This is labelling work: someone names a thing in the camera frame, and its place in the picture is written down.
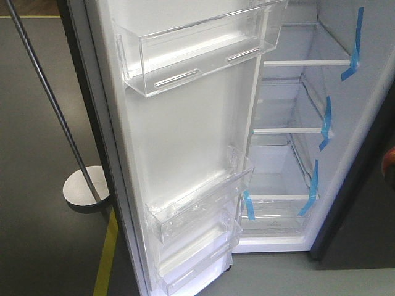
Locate open fridge with shelves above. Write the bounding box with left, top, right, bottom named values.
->
left=234, top=1, right=394, bottom=254

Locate red yellow apple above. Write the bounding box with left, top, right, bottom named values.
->
left=381, top=147, right=395, bottom=176

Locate clear bottom door bin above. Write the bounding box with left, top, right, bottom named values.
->
left=156, top=210, right=242, bottom=295

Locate clear upper door bin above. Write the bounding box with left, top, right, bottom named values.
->
left=115, top=1, right=288, bottom=97

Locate silver stanchion pole with base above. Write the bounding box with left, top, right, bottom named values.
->
left=5, top=1, right=109, bottom=208

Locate clear door bin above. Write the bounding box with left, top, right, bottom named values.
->
left=144, top=146, right=254, bottom=244
left=115, top=1, right=288, bottom=97
left=156, top=210, right=242, bottom=295

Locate dark grey closed fridge door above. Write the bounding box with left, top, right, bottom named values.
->
left=310, top=86, right=394, bottom=270

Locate clear lower door bin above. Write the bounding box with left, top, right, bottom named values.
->
left=144, top=146, right=254, bottom=244

